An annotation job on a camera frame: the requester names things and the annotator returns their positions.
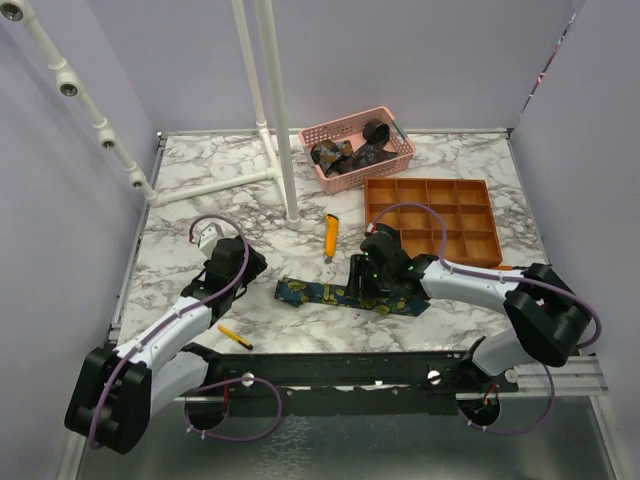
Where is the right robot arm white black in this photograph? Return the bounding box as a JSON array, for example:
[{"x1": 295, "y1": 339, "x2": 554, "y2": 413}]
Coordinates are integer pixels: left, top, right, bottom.
[{"x1": 360, "y1": 223, "x2": 591, "y2": 391}]

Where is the blue yellow floral tie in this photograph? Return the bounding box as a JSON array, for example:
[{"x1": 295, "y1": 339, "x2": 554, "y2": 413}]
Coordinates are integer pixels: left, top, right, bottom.
[{"x1": 274, "y1": 277, "x2": 430, "y2": 317}]

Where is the pink plastic basket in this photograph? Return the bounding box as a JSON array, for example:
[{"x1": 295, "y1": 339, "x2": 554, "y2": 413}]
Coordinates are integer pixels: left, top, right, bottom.
[{"x1": 299, "y1": 106, "x2": 416, "y2": 194}]

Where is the orange compartment tray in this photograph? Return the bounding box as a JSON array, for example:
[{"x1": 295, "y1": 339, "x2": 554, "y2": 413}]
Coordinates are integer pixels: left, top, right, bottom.
[{"x1": 364, "y1": 178, "x2": 503, "y2": 268}]

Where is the white pvc pipe rack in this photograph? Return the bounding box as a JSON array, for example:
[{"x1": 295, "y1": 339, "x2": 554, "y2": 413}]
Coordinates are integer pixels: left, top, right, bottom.
[{"x1": 1, "y1": 1, "x2": 301, "y2": 228}]

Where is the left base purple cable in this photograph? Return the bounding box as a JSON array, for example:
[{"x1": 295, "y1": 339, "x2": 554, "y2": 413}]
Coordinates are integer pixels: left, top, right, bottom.
[{"x1": 182, "y1": 377, "x2": 284, "y2": 442}]

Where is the yellow black pencil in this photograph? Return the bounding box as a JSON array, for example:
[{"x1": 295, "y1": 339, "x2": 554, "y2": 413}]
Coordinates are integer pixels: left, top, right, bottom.
[{"x1": 217, "y1": 325, "x2": 253, "y2": 351}]

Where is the dark blue-patterned tie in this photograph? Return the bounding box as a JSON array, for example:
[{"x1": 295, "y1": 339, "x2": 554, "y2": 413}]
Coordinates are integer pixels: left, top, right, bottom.
[{"x1": 336, "y1": 144, "x2": 398, "y2": 174}]

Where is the orange handled screwdriver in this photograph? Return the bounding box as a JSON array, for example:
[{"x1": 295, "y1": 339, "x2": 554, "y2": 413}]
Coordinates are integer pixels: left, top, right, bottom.
[{"x1": 489, "y1": 262, "x2": 551, "y2": 272}]

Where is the orange utility knife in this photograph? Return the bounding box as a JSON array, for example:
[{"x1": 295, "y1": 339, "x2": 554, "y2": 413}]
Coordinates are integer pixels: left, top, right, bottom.
[{"x1": 324, "y1": 214, "x2": 340, "y2": 264}]

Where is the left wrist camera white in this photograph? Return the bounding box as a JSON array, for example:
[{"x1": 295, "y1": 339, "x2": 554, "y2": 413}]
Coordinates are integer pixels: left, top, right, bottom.
[{"x1": 197, "y1": 222, "x2": 224, "y2": 258}]

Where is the rolled brown tie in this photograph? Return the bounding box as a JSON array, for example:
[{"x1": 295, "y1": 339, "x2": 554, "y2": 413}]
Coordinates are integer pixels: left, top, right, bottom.
[{"x1": 362, "y1": 119, "x2": 390, "y2": 148}]

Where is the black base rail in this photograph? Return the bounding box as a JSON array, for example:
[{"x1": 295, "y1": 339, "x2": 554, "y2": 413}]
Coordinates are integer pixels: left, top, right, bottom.
[{"x1": 185, "y1": 343, "x2": 518, "y2": 417}]

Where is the dark orange-patterned tie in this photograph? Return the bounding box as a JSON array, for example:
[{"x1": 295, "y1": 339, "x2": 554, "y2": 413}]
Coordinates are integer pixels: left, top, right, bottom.
[{"x1": 310, "y1": 140, "x2": 353, "y2": 176}]

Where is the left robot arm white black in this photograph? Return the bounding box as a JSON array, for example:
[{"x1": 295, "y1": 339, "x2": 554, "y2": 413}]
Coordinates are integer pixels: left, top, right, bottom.
[{"x1": 64, "y1": 236, "x2": 267, "y2": 454}]

